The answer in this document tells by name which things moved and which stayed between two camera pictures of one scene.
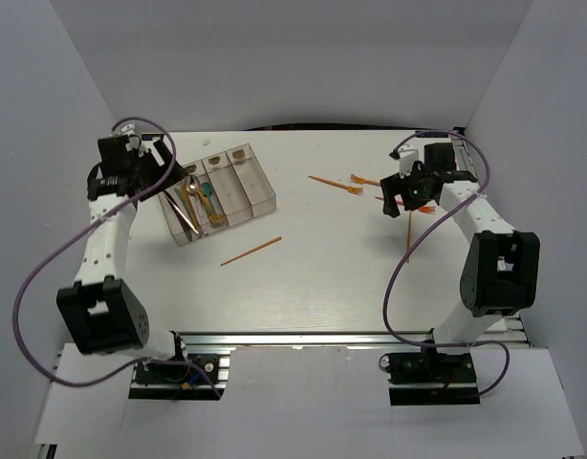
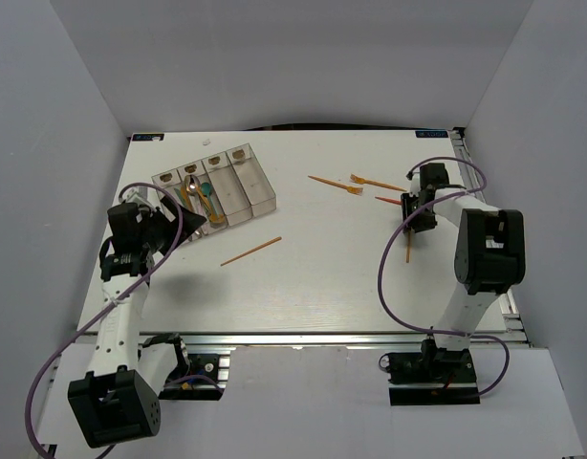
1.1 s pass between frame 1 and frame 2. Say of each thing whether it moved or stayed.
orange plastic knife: stayed
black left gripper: moved
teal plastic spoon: stayed
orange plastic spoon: stayed
